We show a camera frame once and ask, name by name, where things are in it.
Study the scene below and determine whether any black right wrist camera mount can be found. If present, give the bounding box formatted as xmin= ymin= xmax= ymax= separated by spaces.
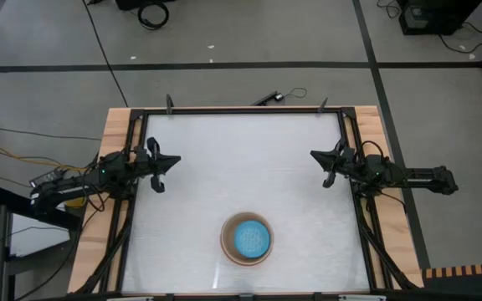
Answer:
xmin=310 ymin=149 xmax=337 ymax=174

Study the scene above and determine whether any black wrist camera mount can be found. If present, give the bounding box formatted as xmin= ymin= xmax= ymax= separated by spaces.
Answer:
xmin=156 ymin=152 xmax=182 ymax=176
xmin=310 ymin=149 xmax=337 ymax=174

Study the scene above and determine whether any yellow tape roll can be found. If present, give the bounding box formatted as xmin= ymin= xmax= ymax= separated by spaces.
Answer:
xmin=62 ymin=196 xmax=88 ymax=209

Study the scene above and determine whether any black power strip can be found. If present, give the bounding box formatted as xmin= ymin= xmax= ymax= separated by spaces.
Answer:
xmin=250 ymin=89 xmax=285 ymax=107

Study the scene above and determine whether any wooden bowl with blue inside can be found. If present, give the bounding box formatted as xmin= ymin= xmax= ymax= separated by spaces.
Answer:
xmin=219 ymin=211 xmax=275 ymax=267

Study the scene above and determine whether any long black floor cable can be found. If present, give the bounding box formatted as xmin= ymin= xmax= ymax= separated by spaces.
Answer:
xmin=81 ymin=0 xmax=129 ymax=108

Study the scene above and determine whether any black computer cable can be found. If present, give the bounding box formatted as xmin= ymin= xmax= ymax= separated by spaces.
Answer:
xmin=438 ymin=21 xmax=482 ymax=54

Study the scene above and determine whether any black computer case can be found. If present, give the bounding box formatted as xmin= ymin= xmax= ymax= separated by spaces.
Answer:
xmin=397 ymin=0 xmax=482 ymax=37

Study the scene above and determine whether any black power adapter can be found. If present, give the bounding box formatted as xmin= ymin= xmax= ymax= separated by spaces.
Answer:
xmin=28 ymin=168 xmax=69 ymax=189

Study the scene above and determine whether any thin grey cable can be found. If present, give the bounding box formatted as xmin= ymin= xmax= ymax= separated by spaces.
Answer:
xmin=0 ymin=126 xmax=102 ymax=142

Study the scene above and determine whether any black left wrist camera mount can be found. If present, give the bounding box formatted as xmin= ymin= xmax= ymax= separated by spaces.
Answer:
xmin=156 ymin=152 xmax=182 ymax=176

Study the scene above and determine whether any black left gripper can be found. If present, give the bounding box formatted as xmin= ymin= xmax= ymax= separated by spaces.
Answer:
xmin=133 ymin=136 xmax=167 ymax=194

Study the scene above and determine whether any thin black power strip cable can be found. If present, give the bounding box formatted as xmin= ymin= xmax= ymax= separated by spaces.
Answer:
xmin=281 ymin=86 xmax=309 ymax=102

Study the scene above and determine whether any blue patterned bowl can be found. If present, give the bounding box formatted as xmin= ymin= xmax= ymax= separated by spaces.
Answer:
xmin=233 ymin=219 xmax=272 ymax=259

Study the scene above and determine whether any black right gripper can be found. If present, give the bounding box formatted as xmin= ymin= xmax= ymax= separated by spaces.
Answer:
xmin=321 ymin=137 xmax=367 ymax=189

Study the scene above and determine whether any coiled black cable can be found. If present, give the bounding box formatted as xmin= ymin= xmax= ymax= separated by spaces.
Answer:
xmin=136 ymin=1 xmax=171 ymax=31

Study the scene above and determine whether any orange black hazard strip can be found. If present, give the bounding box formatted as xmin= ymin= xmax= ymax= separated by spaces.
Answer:
xmin=422 ymin=262 xmax=482 ymax=280

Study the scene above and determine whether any black aluminium table frame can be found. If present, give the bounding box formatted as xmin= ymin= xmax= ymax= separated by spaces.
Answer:
xmin=75 ymin=106 xmax=420 ymax=294

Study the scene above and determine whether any black equipment box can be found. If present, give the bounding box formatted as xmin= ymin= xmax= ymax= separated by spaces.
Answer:
xmin=115 ymin=0 xmax=176 ymax=12

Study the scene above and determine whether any yellow cable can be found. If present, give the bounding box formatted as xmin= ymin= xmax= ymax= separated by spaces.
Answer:
xmin=0 ymin=145 xmax=88 ymax=173

